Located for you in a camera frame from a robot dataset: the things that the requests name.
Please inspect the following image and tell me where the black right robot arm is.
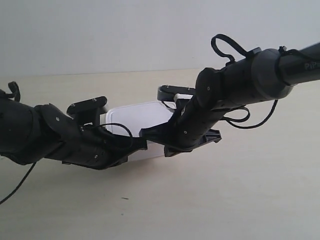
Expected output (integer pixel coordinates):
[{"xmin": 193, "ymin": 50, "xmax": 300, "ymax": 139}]
[{"xmin": 139, "ymin": 43, "xmax": 320, "ymax": 157}]

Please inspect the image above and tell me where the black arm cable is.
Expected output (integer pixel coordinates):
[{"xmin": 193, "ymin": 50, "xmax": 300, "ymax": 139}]
[
  {"xmin": 0, "ymin": 122, "xmax": 133, "ymax": 205},
  {"xmin": 211, "ymin": 33, "xmax": 280, "ymax": 130}
]

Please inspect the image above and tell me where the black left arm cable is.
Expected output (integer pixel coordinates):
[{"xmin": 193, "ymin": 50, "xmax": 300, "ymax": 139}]
[{"xmin": 0, "ymin": 122, "xmax": 133, "ymax": 205}]

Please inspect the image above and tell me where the white lidded plastic container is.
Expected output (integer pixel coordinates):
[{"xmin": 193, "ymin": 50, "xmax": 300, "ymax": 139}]
[{"xmin": 103, "ymin": 100, "xmax": 176, "ymax": 162}]

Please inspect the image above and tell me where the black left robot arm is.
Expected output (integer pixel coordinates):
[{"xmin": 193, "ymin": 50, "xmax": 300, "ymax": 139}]
[{"xmin": 0, "ymin": 81, "xmax": 148, "ymax": 170}]

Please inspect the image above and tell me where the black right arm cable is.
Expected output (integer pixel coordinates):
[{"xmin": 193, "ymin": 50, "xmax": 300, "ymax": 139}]
[{"xmin": 211, "ymin": 33, "xmax": 280, "ymax": 130}]

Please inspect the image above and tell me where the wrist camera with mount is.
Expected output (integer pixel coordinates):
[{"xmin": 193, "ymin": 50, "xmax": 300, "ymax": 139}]
[
  {"xmin": 157, "ymin": 85, "xmax": 196, "ymax": 109},
  {"xmin": 66, "ymin": 96, "xmax": 108, "ymax": 126}
]

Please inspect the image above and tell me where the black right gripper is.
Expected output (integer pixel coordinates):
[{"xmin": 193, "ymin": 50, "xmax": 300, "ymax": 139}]
[{"xmin": 140, "ymin": 96, "xmax": 223, "ymax": 157}]

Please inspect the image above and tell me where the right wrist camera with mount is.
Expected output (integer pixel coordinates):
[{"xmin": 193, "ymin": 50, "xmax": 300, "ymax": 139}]
[{"xmin": 157, "ymin": 85, "xmax": 196, "ymax": 109}]

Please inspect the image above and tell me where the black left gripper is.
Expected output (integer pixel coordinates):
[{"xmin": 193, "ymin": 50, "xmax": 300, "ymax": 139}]
[{"xmin": 61, "ymin": 124, "xmax": 148, "ymax": 170}]

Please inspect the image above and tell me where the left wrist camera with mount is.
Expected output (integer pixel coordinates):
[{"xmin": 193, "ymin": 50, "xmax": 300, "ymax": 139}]
[{"xmin": 66, "ymin": 96, "xmax": 108, "ymax": 126}]

